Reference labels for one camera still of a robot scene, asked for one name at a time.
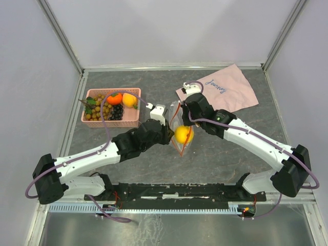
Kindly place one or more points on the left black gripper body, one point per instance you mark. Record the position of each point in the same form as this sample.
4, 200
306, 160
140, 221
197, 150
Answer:
163, 138

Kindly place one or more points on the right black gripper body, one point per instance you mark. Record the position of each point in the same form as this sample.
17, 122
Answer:
185, 116

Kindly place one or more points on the yellow orange fruit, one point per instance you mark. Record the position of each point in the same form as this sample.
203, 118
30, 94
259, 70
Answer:
184, 134

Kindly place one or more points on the clear zip top bag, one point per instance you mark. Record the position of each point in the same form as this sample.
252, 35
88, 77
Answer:
175, 120

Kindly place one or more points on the yellow peach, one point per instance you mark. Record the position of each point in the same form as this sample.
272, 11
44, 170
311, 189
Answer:
129, 100

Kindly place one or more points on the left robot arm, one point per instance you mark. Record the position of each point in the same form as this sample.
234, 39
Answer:
55, 178

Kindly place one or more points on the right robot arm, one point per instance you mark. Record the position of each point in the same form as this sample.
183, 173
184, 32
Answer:
290, 166

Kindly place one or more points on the pink plastic basket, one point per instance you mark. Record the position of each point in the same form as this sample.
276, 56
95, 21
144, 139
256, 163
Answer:
130, 117

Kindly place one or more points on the pink cloth with lettering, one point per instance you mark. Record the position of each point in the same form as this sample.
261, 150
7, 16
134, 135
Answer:
227, 89

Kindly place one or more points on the black grape bunch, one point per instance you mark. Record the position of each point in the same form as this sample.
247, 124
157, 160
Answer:
116, 113

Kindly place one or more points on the orange persimmon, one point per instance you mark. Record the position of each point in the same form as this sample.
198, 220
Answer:
114, 99

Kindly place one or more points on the brown longan bunch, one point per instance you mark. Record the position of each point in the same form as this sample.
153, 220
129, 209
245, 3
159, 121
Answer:
92, 108

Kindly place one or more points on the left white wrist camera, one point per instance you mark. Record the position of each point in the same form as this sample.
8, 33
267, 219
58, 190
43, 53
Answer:
158, 112

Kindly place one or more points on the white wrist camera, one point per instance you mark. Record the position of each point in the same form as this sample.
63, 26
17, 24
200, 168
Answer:
158, 112
191, 87

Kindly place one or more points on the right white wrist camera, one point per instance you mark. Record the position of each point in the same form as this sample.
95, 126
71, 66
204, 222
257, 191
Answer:
191, 87

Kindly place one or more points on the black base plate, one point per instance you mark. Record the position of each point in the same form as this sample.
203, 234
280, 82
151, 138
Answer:
176, 196

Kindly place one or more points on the light blue cable duct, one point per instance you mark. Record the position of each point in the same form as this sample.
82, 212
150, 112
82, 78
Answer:
62, 207

